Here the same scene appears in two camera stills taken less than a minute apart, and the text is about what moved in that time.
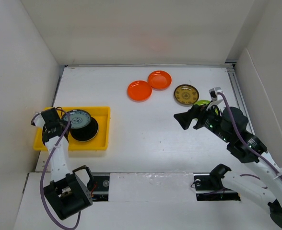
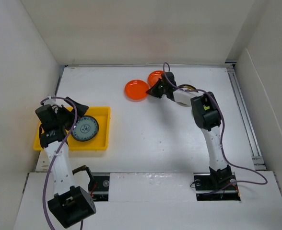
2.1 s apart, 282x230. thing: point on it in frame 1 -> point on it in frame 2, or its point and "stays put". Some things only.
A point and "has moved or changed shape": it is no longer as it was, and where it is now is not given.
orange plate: (139, 91) has moved or changed shape
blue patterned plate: (79, 119) has moved or changed shape
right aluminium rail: (230, 67) stays put
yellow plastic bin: (100, 141) stays put
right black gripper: (184, 118) -> (153, 91)
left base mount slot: (99, 192) stays put
